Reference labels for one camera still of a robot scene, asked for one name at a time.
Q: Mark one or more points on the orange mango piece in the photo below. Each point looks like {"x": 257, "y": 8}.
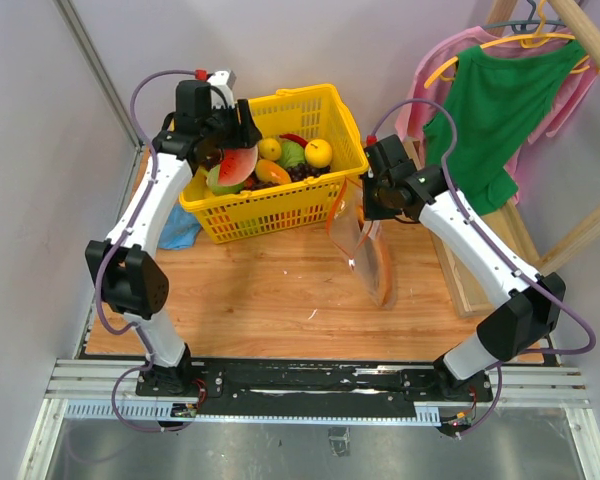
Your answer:
{"x": 268, "y": 171}

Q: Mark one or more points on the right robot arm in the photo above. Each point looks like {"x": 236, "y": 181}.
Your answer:
{"x": 525, "y": 302}

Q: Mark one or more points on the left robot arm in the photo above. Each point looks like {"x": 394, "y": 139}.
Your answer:
{"x": 123, "y": 268}

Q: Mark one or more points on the green tank top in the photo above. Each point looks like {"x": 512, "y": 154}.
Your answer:
{"x": 496, "y": 104}

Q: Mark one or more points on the yellow lemon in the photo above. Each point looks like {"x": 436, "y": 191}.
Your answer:
{"x": 269, "y": 149}

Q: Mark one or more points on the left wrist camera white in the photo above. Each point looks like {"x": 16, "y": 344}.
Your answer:
{"x": 222, "y": 91}

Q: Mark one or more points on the papaya half slice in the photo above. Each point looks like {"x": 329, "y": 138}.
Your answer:
{"x": 373, "y": 262}

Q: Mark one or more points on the yellow apple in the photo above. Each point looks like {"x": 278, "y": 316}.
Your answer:
{"x": 318, "y": 153}

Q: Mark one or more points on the clear zip top bag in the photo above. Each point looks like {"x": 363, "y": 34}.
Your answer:
{"x": 342, "y": 226}

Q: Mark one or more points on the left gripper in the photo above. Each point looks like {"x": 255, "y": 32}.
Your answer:
{"x": 246, "y": 133}

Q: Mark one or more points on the red chili pepper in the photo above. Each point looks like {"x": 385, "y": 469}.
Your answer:
{"x": 294, "y": 138}

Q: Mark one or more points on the watermelon slice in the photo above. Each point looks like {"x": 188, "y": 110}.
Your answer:
{"x": 237, "y": 165}

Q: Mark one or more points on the dark grape bunch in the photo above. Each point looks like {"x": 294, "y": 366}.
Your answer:
{"x": 303, "y": 171}

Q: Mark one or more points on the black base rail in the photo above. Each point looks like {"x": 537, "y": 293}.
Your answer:
{"x": 311, "y": 389}

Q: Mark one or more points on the aluminium frame post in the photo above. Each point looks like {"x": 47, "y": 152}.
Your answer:
{"x": 77, "y": 28}

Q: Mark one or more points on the wooden clothes rack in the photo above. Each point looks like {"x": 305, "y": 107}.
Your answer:
{"x": 557, "y": 223}

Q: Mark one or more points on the grey clothes hanger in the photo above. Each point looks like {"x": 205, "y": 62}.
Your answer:
{"x": 505, "y": 18}

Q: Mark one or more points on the yellow plastic basket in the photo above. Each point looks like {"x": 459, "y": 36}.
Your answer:
{"x": 312, "y": 112}

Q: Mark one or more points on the yellow clothes hanger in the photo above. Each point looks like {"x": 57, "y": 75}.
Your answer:
{"x": 528, "y": 41}

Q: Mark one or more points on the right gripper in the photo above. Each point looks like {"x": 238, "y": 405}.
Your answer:
{"x": 370, "y": 211}

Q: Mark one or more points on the pink shirt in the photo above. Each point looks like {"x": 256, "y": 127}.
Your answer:
{"x": 429, "y": 122}

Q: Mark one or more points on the blue cloth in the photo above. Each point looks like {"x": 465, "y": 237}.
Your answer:
{"x": 180, "y": 230}

